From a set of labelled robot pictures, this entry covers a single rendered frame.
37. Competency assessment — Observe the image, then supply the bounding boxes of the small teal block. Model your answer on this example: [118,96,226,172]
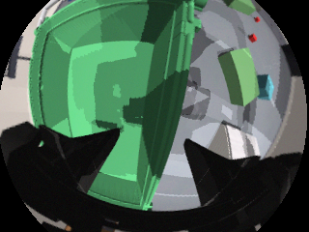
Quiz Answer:
[256,74,274,101]

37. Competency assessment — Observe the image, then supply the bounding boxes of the green box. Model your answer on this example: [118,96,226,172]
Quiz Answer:
[217,47,260,107]
[224,0,256,15]

